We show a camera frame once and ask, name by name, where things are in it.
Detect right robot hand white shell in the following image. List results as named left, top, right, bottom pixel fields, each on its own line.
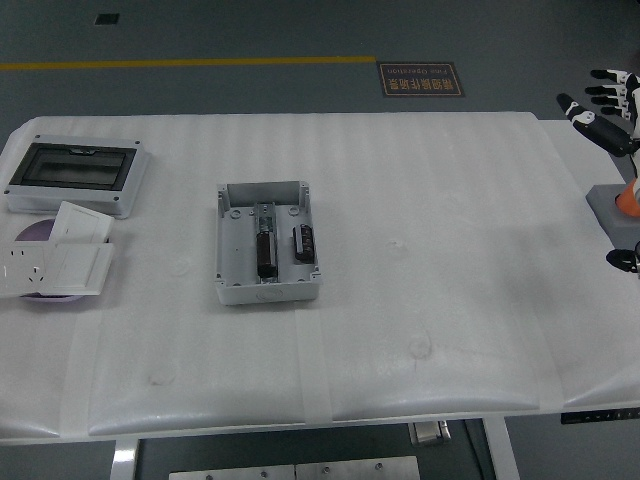
left=556, top=68, right=640, bottom=177

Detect robot hand black fingertips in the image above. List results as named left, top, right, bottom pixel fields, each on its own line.
left=605, top=241, right=640, bottom=275

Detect black battery silver print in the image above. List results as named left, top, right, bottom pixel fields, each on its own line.
left=291, top=224, right=317, bottom=265

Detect dark brown smooth battery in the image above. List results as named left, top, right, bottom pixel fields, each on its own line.
left=254, top=230, right=280, bottom=279

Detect grey open junction box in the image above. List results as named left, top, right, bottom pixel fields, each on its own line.
left=213, top=180, right=322, bottom=306

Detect grey box dark window lid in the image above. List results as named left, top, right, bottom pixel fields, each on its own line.
left=2, top=133, right=151, bottom=220

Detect grey block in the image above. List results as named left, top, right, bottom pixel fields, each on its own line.
left=585, top=183, right=640, bottom=257

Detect orange cone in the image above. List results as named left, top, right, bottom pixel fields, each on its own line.
left=614, top=179, right=640, bottom=219

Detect black table control panel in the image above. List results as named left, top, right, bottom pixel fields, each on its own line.
left=559, top=407, right=640, bottom=426

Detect black floor sign orange text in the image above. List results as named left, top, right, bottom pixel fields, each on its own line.
left=375, top=61, right=467, bottom=100

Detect white table leg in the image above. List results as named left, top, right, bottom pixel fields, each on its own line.
left=110, top=439, right=142, bottom=480
left=482, top=417, right=521, bottom=480

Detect white foam mat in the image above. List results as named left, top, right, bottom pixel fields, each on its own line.
left=0, top=112, right=640, bottom=442

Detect grey metal plate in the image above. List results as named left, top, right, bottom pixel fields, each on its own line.
left=168, top=464, right=296, bottom=480

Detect white tape strip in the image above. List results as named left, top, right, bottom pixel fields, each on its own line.
left=58, top=314, right=104, bottom=439

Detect purple round disc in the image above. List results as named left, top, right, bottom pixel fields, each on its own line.
left=13, top=218, right=84, bottom=305

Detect white socket panel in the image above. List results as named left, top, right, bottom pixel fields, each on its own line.
left=0, top=242, right=59, bottom=300

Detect silver metal bracket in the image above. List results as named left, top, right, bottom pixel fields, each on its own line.
left=407, top=421, right=452, bottom=447

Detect metal mounting rail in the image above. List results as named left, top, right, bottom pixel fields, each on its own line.
left=253, top=202, right=280, bottom=285

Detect white switch panel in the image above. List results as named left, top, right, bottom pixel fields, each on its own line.
left=37, top=242, right=115, bottom=296
left=48, top=200, right=115, bottom=245

